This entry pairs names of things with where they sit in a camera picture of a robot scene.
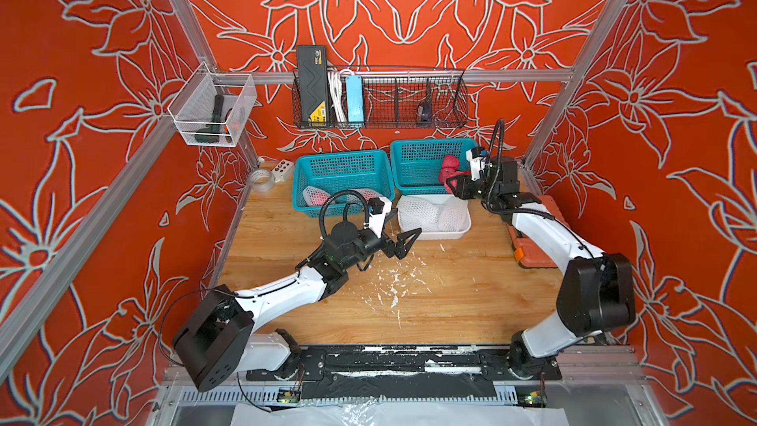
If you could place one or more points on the light blue power bank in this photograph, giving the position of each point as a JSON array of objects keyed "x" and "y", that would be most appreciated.
[{"x": 355, "y": 100}]

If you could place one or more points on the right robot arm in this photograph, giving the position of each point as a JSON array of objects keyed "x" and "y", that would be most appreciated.
[{"x": 597, "y": 291}]

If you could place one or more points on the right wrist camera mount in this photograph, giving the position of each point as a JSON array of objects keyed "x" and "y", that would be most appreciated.
[{"x": 477, "y": 159}]

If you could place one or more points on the orange tool case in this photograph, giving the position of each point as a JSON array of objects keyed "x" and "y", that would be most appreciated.
[{"x": 527, "y": 253}]

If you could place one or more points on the dark green handled tool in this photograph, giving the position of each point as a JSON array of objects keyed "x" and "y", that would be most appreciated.
[{"x": 211, "y": 133}]

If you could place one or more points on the small black device in basket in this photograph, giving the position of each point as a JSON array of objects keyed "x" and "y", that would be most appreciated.
[{"x": 424, "y": 114}]

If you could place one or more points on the black wire wall basket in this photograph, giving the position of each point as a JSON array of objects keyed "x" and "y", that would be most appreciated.
[{"x": 392, "y": 96}]

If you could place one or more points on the clear acrylic wall box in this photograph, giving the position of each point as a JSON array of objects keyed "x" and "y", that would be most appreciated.
[{"x": 212, "y": 108}]

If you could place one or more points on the black box device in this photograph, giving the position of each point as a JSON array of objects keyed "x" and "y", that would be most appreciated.
[{"x": 313, "y": 84}]

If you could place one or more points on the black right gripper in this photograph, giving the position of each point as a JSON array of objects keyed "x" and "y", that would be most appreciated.
[{"x": 462, "y": 186}]

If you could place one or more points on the white remote control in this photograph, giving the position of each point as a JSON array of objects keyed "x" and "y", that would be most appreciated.
[{"x": 282, "y": 171}]

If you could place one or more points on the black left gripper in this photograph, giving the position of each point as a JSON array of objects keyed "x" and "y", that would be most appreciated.
[{"x": 402, "y": 249}]

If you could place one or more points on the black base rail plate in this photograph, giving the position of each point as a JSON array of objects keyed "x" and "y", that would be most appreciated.
[{"x": 451, "y": 374}]

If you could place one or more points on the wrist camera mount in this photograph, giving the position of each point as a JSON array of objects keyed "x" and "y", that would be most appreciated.
[
  {"x": 477, "y": 159},
  {"x": 380, "y": 208}
]

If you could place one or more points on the teal basket for bare apples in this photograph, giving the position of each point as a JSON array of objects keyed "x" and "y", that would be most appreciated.
[{"x": 416, "y": 164}]

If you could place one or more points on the clear tape roll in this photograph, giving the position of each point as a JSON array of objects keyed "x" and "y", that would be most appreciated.
[{"x": 261, "y": 181}]

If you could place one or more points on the teal basket with netted apples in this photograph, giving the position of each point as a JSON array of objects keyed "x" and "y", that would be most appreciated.
[{"x": 333, "y": 172}]

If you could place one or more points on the white plastic tub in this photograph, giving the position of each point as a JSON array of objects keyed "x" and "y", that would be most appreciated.
[{"x": 440, "y": 200}]

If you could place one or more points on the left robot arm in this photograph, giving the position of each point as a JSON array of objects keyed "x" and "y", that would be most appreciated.
[{"x": 220, "y": 339}]

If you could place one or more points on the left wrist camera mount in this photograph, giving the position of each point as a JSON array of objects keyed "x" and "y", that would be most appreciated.
[{"x": 380, "y": 208}]

